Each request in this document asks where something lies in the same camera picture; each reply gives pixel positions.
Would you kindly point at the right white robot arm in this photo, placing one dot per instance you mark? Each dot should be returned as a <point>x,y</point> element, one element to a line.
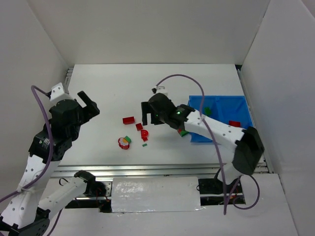
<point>245,144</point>

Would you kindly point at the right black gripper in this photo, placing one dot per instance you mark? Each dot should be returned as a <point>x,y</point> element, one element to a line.
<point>149,114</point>

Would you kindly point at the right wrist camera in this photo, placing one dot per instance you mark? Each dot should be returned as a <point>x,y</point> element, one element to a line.
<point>160,89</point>

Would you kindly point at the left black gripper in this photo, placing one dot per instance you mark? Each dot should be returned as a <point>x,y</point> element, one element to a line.
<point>83,111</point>

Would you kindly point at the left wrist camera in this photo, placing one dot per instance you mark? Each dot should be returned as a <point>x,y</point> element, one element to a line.
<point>58,93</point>

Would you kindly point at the red square lego brick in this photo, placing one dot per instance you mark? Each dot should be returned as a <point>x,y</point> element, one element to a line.
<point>139,126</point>

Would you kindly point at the green lego bricks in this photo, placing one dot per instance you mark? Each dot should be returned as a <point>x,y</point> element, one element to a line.
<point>207,111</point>

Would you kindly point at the red rectangular lego brick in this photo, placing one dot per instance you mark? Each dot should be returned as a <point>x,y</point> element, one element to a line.
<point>128,120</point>

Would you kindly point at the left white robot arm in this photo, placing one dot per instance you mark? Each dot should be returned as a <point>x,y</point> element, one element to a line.
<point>27,214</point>

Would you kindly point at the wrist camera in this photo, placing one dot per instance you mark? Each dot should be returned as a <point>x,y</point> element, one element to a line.
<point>58,93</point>
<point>160,89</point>

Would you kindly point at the red flower lego piece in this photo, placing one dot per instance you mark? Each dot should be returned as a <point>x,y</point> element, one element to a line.
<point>123,143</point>

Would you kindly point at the red arch lego piece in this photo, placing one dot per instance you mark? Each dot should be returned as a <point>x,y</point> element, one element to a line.
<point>144,133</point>

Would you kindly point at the green red layered lego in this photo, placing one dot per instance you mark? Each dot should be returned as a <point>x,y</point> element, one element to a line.
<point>182,133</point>

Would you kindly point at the green small lego brick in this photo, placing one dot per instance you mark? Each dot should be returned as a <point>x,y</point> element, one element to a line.
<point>128,139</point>

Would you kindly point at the silver tape cover plate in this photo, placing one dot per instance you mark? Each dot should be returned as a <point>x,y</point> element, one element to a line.
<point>155,194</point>

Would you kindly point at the blue plastic divided bin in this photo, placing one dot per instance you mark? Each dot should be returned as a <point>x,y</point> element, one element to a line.
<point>224,109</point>

